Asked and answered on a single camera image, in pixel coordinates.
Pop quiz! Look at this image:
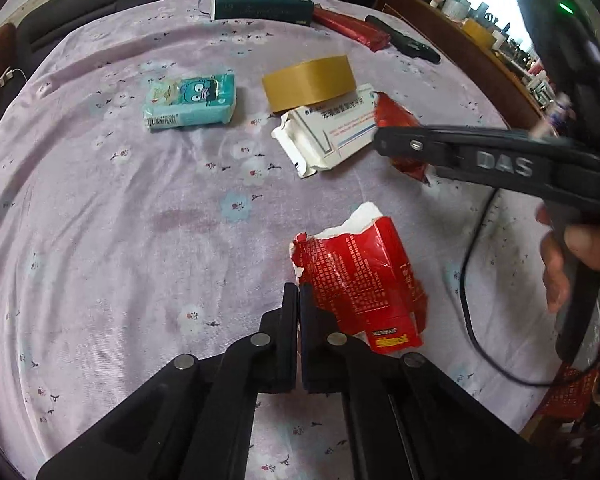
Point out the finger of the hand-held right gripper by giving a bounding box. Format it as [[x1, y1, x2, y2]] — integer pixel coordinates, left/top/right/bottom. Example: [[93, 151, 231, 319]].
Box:
[[372, 126, 481, 176]]

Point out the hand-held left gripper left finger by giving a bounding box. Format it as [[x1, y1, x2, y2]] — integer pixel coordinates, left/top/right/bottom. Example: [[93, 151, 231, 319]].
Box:
[[35, 282, 300, 480]]

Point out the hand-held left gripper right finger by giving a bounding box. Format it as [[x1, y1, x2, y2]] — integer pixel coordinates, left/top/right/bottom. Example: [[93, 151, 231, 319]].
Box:
[[299, 282, 563, 480]]

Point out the red wrapper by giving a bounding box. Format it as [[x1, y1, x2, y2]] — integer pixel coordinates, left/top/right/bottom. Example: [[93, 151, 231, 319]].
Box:
[[373, 91, 433, 183]]

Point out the white medicine box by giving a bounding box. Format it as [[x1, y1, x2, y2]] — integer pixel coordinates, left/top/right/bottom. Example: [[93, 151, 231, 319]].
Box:
[[271, 83, 381, 178]]

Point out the torn red carton box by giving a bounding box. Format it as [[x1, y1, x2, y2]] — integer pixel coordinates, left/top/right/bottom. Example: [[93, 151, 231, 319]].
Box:
[[290, 201, 429, 353]]

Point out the brown tape roll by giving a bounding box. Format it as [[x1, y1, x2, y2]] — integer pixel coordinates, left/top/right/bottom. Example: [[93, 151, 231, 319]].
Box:
[[261, 54, 357, 113]]

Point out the teal tissue pack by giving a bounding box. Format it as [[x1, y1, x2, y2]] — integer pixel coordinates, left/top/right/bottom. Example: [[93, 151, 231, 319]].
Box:
[[143, 72, 237, 132]]

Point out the red plastic mesh basket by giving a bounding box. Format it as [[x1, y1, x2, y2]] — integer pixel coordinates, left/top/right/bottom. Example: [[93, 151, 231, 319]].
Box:
[[535, 360, 600, 427]]

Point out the person's right hand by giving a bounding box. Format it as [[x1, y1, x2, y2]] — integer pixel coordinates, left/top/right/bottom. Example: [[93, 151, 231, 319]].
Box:
[[536, 209, 600, 313]]

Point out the black plastic tool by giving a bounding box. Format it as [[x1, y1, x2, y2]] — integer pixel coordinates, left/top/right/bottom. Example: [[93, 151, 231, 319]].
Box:
[[365, 14, 442, 65]]

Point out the wooden partition cabinet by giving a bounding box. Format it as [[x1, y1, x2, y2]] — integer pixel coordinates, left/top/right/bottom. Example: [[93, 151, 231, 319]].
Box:
[[357, 0, 581, 131]]

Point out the long red packet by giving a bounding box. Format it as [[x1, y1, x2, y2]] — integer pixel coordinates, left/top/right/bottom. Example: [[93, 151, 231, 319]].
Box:
[[312, 5, 392, 52]]

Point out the small yellow box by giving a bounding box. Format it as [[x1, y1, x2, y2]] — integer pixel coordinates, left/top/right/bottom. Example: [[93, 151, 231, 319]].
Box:
[[462, 20, 496, 51]]

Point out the black cable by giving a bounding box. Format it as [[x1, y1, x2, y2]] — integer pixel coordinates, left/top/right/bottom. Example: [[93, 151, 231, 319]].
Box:
[[460, 190, 600, 388]]

